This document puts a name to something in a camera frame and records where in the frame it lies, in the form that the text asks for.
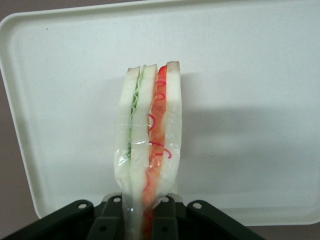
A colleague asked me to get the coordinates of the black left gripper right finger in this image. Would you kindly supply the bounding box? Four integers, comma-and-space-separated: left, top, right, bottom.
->
152, 192, 266, 240

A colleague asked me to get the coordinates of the cream plastic tray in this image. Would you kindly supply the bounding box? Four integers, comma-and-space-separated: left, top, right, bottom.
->
0, 0, 320, 227

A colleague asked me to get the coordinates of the plastic sandwich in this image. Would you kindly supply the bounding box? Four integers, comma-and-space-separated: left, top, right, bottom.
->
113, 60, 182, 240

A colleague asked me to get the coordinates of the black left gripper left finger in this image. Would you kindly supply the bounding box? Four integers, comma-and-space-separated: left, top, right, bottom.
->
0, 193, 125, 240

